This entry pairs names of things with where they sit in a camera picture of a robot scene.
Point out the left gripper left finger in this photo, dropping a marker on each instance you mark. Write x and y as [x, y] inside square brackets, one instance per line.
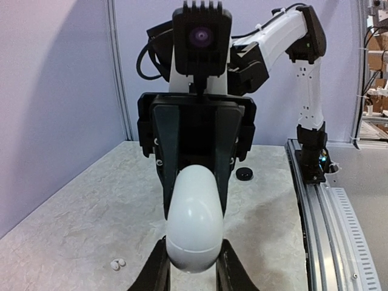
[155, 274]

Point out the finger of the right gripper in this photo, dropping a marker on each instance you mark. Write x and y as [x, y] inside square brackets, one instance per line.
[166, 130]
[227, 125]

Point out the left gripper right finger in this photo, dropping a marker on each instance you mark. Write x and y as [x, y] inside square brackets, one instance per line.
[230, 273]

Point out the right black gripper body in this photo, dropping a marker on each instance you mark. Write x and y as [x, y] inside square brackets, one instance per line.
[197, 134]

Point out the white earbud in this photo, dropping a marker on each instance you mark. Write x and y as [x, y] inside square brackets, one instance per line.
[115, 265]
[121, 262]

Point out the white earbud charging case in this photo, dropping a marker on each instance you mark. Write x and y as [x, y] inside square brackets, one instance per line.
[194, 232]

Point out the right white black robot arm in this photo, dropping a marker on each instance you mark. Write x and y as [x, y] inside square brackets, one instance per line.
[295, 31]

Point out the black round charging case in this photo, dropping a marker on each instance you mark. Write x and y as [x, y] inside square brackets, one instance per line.
[244, 174]

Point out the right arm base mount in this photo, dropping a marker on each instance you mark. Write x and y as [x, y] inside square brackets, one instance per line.
[314, 166]

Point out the aluminium front rail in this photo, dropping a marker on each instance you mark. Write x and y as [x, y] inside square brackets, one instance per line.
[337, 254]

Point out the left aluminium corner post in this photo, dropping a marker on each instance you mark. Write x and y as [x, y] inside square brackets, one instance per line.
[117, 71]

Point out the aluminium corner post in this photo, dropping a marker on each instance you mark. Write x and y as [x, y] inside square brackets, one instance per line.
[117, 71]
[361, 28]

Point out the right aluminium corner post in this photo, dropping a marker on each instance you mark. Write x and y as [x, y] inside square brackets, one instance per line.
[361, 28]

